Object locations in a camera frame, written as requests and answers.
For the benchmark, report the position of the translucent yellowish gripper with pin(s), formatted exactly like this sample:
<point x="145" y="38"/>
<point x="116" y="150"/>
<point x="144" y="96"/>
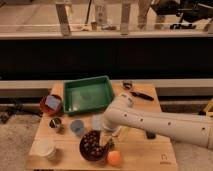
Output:
<point x="106" y="138"/>

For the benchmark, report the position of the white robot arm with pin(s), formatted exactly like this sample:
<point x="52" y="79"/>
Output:
<point x="193" y="129"/>

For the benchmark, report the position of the dark bowl of grapes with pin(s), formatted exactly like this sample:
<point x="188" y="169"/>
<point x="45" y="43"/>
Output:
<point x="90" y="147"/>

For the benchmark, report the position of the blue plastic cup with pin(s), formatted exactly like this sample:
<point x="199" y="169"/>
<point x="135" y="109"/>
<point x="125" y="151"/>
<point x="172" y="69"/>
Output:
<point x="77" y="127"/>

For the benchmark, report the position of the small metal cup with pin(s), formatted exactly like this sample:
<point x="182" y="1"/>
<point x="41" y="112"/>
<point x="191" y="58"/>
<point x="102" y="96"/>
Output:
<point x="56" y="124"/>

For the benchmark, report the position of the white paper cup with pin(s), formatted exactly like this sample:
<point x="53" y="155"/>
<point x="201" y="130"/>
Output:
<point x="45" y="148"/>

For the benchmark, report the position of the orange fruit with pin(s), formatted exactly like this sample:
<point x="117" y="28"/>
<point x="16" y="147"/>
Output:
<point x="114" y="158"/>

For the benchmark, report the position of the green plastic tray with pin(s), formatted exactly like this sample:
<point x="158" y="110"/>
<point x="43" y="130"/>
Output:
<point x="87" y="95"/>

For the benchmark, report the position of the black remote control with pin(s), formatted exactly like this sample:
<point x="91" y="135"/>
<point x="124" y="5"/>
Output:
<point x="150" y="135"/>

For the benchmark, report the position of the red bowl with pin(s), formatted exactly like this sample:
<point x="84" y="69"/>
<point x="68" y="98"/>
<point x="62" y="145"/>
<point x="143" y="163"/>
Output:
<point x="45" y="109"/>

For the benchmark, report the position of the blue sponge block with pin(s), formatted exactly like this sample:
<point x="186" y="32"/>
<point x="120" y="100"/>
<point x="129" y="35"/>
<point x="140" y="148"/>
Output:
<point x="52" y="102"/>

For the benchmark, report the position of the black handled can opener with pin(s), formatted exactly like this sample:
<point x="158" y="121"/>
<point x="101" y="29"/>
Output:
<point x="128" y="85"/>

